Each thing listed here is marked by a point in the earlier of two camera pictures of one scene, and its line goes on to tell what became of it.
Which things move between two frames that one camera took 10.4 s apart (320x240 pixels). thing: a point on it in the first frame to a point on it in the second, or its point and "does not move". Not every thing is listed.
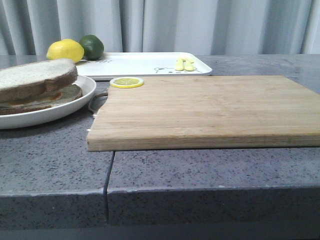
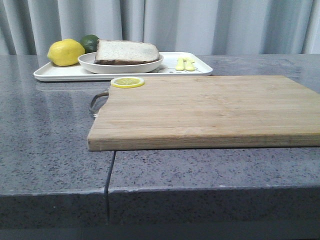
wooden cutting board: x=181 y=112 does not move
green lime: x=93 y=47 does not move
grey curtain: x=29 y=27 does not move
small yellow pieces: x=188 y=65 does not move
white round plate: x=18 y=120 to x=86 y=61
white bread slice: x=22 y=80 to x=125 y=52
